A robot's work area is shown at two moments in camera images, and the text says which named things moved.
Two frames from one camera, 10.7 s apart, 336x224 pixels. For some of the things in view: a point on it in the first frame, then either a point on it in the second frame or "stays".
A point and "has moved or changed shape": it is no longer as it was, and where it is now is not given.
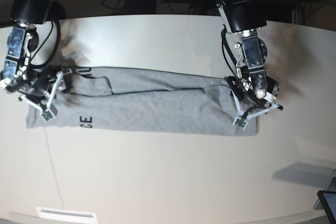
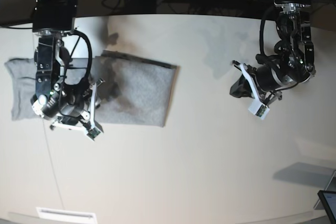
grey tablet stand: (330, 187) stays
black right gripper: (257, 89) to (283, 70)
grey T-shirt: (128, 100) has moved or changed shape
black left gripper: (43, 80) to (64, 101)
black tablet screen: (328, 200) stays
